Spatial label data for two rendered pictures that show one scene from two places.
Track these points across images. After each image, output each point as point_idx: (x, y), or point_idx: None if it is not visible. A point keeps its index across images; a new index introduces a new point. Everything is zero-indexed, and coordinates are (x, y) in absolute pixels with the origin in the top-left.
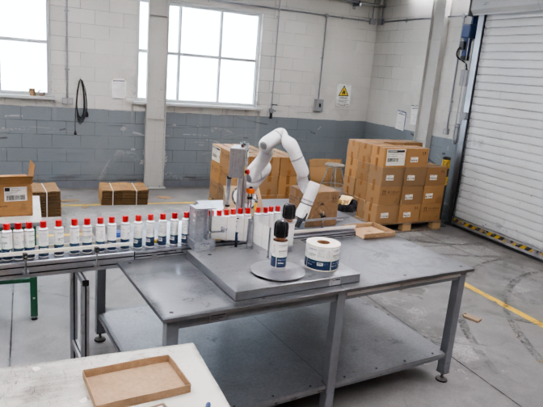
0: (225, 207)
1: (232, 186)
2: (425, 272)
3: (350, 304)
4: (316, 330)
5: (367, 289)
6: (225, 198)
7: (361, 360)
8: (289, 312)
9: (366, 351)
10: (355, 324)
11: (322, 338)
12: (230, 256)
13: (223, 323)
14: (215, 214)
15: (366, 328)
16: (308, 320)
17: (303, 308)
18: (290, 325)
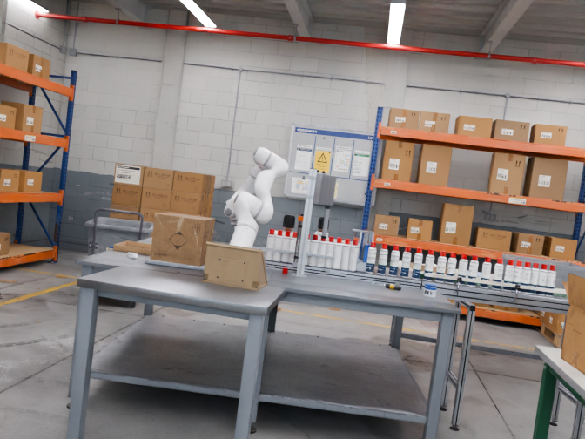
0: (261, 279)
1: (248, 247)
2: None
3: (134, 346)
4: (220, 345)
5: None
6: (262, 266)
7: (225, 328)
8: (217, 359)
9: (208, 329)
10: (173, 338)
11: (227, 341)
12: None
13: (300, 371)
14: (277, 290)
15: (171, 334)
16: (211, 351)
17: (194, 357)
18: (237, 353)
